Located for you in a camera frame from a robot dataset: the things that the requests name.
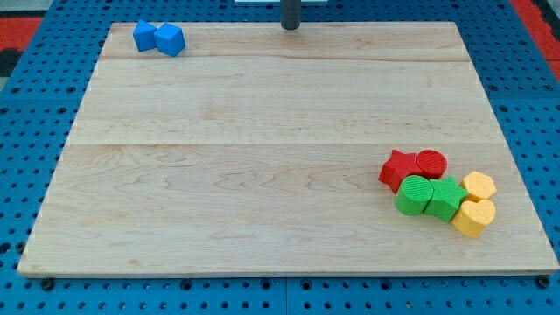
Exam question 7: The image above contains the red star block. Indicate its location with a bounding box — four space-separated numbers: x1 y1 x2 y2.
378 150 422 193

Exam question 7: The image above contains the yellow hexagon block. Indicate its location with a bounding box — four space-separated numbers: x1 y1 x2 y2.
459 171 497 202

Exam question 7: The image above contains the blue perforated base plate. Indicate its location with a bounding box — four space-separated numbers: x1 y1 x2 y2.
1 0 559 314

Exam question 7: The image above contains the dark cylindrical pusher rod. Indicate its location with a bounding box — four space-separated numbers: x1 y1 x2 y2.
280 0 300 31

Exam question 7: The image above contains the yellow heart block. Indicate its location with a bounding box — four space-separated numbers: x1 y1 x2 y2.
451 199 496 238

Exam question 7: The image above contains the green cylinder block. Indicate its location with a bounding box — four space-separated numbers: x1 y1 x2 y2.
394 175 434 216

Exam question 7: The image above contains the red cylinder block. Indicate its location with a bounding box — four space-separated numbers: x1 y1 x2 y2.
416 150 448 179

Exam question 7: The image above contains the wooden board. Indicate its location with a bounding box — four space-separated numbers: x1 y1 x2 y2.
17 22 559 278

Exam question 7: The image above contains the blue cube block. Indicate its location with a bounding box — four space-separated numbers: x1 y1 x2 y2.
154 23 186 57

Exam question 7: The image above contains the green star block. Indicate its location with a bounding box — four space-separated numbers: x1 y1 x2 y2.
423 177 468 222

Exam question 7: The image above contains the blue triangle block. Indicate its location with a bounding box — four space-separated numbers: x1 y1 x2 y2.
132 20 157 52

